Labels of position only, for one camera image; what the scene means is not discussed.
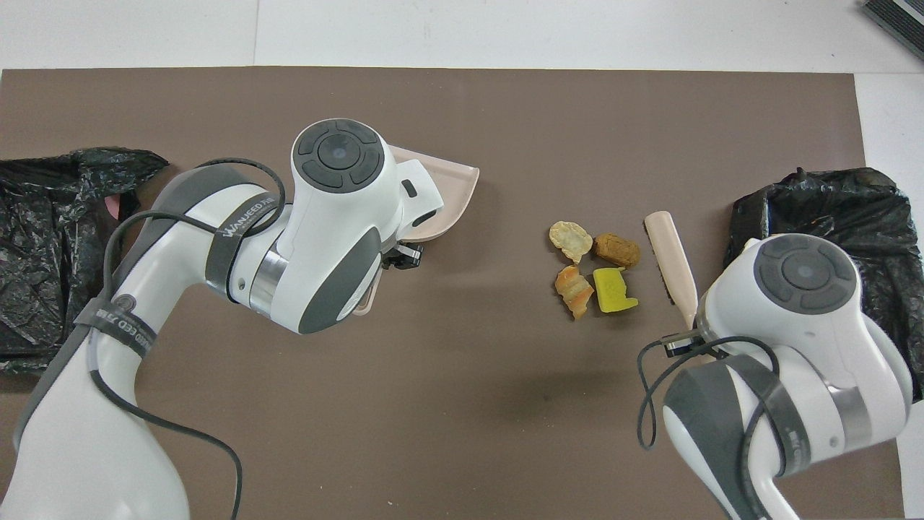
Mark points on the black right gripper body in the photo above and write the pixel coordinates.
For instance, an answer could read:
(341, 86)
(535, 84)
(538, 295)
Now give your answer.
(686, 343)

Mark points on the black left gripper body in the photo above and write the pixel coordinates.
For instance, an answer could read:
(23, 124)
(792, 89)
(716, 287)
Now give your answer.
(391, 258)

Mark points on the beige plastic dustpan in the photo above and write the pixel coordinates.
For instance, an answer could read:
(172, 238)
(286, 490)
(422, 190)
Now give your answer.
(447, 195)

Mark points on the notched yellow sponge piece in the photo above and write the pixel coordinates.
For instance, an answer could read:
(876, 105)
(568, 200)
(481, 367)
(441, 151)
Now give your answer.
(612, 290)

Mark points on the beige brush black bristles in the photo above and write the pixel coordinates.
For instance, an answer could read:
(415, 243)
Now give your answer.
(671, 253)

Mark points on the brown bread roll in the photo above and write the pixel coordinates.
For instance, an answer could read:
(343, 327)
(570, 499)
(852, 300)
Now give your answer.
(618, 250)

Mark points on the orange striped croissant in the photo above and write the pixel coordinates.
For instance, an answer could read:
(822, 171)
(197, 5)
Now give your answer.
(575, 290)

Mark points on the pale bread chunk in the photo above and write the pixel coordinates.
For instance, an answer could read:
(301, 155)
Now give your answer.
(572, 240)

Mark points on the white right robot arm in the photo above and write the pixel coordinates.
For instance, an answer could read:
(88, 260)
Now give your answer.
(794, 325)

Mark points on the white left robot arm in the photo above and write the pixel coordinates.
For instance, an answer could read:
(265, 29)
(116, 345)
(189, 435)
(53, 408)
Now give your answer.
(325, 238)

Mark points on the bin with black bag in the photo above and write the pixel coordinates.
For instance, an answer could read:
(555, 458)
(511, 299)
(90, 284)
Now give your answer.
(830, 209)

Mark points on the pink bin crumpled black bag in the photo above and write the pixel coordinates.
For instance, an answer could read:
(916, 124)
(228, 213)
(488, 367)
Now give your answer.
(43, 253)

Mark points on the brown table mat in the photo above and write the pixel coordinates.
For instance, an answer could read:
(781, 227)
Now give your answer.
(462, 404)

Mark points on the grey ribbed object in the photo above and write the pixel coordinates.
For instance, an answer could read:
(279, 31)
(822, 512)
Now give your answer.
(899, 22)

